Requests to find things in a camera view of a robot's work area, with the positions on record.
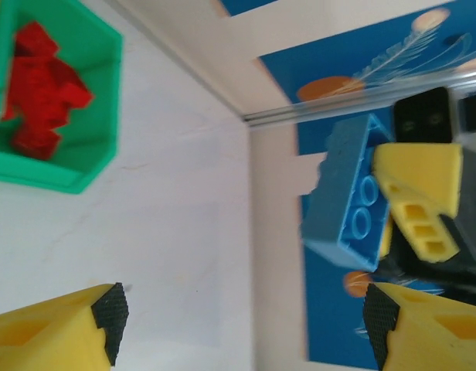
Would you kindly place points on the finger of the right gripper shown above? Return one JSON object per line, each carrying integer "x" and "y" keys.
{"x": 419, "y": 174}
{"x": 385, "y": 239}

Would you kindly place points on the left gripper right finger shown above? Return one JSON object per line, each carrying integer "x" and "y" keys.
{"x": 435, "y": 336}

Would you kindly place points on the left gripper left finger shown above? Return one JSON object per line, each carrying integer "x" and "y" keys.
{"x": 48, "y": 336}

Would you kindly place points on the blue lego brick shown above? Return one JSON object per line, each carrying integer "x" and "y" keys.
{"x": 338, "y": 193}

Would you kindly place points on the red lego brick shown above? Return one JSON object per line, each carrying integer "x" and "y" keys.
{"x": 35, "y": 141}
{"x": 73, "y": 92}
{"x": 29, "y": 85}
{"x": 35, "y": 40}

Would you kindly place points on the green plastic bin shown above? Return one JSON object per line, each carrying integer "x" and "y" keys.
{"x": 95, "y": 58}

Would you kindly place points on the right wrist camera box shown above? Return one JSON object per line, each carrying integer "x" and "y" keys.
{"x": 423, "y": 116}

